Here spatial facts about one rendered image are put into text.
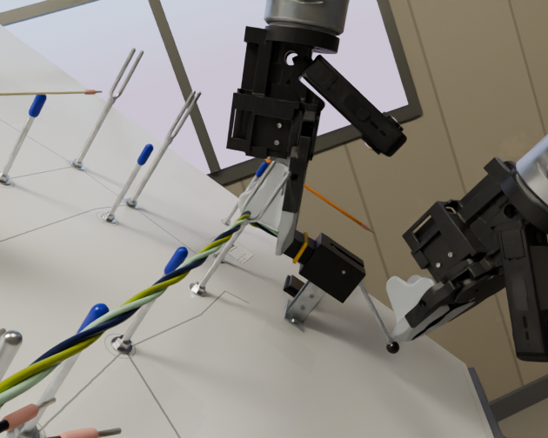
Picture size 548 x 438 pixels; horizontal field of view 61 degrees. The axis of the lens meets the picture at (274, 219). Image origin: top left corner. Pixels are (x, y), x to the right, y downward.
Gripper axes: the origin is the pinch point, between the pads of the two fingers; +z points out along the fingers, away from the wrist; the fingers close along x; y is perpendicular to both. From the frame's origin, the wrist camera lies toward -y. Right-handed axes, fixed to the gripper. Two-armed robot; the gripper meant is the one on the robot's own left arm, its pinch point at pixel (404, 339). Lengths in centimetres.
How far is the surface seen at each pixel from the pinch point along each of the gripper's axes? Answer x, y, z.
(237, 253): 11.2, 16.8, 6.8
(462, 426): -7.9, -9.2, 5.1
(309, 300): 8.7, 6.8, 1.9
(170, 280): 32.0, 0.1, -13.2
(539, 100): -150, 82, -4
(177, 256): 29.0, 4.2, -9.5
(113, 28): -6, 134, 42
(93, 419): 33.8, -2.7, -4.0
